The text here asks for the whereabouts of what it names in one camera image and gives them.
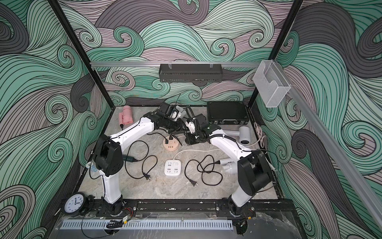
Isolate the black cord of pink dryer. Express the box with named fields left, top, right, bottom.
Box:
left=146, top=131, right=169, bottom=144

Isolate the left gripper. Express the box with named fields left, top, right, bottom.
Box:
left=162, top=119, right=190, bottom=135

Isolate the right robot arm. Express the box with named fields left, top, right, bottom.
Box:
left=187, top=122, right=273, bottom=216

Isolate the white folded hair dryer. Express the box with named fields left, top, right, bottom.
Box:
left=176, top=106, right=187, bottom=119

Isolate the black wall shelf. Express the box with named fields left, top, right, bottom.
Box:
left=159, top=63, right=223, bottom=83

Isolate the clear mesh wall holder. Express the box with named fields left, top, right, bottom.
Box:
left=252, top=60, right=290, bottom=108

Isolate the white hair dryer right front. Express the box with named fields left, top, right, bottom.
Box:
left=215, top=158, right=238, bottom=174

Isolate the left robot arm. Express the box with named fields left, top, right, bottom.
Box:
left=94, top=113, right=184, bottom=216

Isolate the round wall clock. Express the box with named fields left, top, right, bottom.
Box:
left=63, top=192, right=86, bottom=216

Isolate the pink hair dryer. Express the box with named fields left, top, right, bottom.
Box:
left=118, top=106, right=133, bottom=128

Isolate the black cord front right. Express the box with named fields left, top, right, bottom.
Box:
left=184, top=154, right=223, bottom=187

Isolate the black cord of white dryer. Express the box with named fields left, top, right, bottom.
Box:
left=168, top=128, right=187, bottom=147

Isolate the white slotted cable duct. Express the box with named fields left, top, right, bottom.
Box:
left=60, top=219, right=233, bottom=231

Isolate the dark green hair dryer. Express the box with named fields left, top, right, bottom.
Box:
left=123, top=155, right=138, bottom=162

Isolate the pink round power strip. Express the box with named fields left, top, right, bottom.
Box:
left=163, top=136, right=180, bottom=152

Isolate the black cord of green dryer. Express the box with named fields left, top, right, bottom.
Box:
left=124, top=140, right=158, bottom=181

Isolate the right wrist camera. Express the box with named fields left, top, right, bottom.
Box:
left=185, top=106, right=208, bottom=134

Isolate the small clear bottle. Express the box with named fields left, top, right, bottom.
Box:
left=86, top=161, right=97, bottom=172

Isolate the white square power strip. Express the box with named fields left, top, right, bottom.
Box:
left=164, top=159, right=182, bottom=176

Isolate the white hair dryer right back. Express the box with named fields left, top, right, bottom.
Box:
left=224, top=126, right=251, bottom=145

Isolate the black case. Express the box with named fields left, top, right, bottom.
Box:
left=207, top=101, right=249, bottom=125

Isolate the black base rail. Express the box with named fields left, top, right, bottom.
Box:
left=86, top=198, right=296, bottom=219

